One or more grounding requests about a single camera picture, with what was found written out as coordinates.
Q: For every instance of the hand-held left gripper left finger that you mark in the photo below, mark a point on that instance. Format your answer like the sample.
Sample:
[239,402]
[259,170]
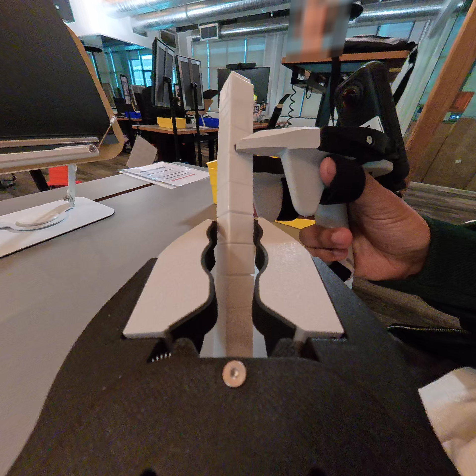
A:
[174,282]

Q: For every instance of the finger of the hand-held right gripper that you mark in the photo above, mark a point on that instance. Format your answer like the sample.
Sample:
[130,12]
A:
[282,141]
[267,193]

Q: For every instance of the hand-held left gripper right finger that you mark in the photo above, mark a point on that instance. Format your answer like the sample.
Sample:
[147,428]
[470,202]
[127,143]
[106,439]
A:
[297,286]

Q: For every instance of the white segmented bar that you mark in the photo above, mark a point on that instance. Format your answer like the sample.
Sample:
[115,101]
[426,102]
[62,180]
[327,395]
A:
[234,186]

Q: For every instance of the yellow plastic bin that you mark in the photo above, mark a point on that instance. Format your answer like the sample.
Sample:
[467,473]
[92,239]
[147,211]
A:
[212,178]

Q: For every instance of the person's right forearm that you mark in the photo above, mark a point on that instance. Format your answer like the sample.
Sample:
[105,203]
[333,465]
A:
[453,267]

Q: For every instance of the orange plastic object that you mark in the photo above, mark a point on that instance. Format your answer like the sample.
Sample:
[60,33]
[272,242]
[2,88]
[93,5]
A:
[57,176]

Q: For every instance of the person's right hand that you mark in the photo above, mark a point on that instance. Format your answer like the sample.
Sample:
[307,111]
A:
[390,230]

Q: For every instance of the black office chair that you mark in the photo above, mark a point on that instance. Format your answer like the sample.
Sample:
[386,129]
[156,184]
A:
[277,111]

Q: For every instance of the wooden standing desk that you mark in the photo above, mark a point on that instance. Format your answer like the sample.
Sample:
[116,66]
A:
[372,56]

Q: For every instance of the black bag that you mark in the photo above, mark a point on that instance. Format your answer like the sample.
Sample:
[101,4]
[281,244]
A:
[379,42]

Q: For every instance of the large black monitor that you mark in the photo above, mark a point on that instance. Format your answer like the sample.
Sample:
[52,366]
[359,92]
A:
[262,83]

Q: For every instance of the blue storage bin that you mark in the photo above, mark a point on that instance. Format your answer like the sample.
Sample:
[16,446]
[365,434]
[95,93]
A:
[133,115]
[211,122]

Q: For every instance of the long wooden desk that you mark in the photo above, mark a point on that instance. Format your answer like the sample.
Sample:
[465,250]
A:
[193,130]

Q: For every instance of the laminated paper sheet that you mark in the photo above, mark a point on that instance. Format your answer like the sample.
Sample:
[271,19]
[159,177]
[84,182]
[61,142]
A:
[163,174]

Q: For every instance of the black panel display on pole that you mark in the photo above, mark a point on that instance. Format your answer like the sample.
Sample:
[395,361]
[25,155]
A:
[161,74]
[189,81]

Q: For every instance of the long yellow bin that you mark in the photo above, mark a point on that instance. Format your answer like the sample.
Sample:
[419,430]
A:
[171,123]

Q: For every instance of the grey hanging card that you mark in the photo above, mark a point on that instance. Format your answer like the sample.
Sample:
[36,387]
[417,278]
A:
[143,152]

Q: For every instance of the person's green jacket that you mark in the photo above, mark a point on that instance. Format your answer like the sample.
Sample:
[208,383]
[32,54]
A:
[438,349]

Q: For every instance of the person's white shirt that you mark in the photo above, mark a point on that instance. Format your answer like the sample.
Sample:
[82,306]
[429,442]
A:
[453,416]

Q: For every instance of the black display board on stand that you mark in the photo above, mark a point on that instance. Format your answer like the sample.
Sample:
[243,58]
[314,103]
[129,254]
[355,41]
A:
[37,74]

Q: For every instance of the wooden post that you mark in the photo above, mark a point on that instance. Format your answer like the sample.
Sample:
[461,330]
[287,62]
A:
[438,96]

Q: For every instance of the white wall vent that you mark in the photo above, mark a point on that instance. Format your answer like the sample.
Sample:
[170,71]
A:
[209,31]

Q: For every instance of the silver ceiling duct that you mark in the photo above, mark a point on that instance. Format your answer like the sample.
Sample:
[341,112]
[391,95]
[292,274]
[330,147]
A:
[208,13]

